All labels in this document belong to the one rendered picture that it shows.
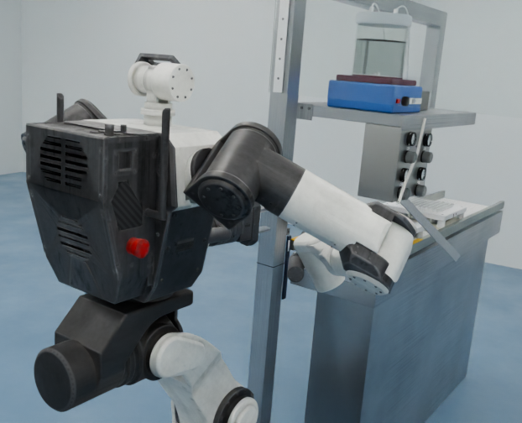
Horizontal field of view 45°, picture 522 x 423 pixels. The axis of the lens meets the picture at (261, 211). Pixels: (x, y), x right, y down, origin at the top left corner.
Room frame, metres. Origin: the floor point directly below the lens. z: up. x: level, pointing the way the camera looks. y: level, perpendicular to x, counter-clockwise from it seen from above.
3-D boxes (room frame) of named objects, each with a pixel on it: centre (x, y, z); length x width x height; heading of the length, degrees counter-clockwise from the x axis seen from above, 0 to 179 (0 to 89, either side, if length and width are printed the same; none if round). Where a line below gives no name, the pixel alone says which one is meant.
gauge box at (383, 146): (1.75, -0.36, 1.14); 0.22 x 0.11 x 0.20; 145
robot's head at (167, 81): (1.16, 0.20, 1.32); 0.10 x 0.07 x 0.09; 55
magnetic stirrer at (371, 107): (1.81, -0.30, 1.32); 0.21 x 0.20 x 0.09; 55
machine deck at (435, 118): (1.99, -0.36, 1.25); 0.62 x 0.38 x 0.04; 145
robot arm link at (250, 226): (1.50, 0.06, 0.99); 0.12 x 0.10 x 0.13; 137
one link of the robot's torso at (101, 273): (1.11, 0.24, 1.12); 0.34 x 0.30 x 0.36; 55
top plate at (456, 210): (2.34, -0.62, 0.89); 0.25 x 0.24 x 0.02; 56
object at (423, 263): (2.30, -0.59, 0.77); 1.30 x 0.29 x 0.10; 145
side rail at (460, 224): (2.21, -0.70, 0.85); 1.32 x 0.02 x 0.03; 145
